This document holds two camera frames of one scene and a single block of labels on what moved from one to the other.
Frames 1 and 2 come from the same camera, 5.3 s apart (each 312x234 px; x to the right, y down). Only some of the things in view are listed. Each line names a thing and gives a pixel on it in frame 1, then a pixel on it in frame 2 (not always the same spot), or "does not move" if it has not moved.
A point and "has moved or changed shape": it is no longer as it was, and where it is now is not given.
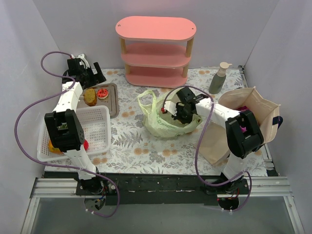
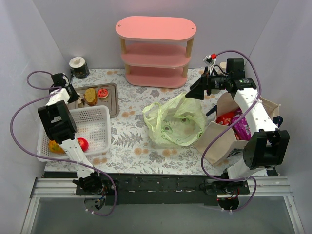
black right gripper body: [183, 113] to [207, 83]
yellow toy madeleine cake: [90, 96] does not move
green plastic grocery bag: [161, 124] has moved or changed shape
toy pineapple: [51, 149] does not move
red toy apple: [86, 145] does not move
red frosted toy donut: [102, 93] does not move
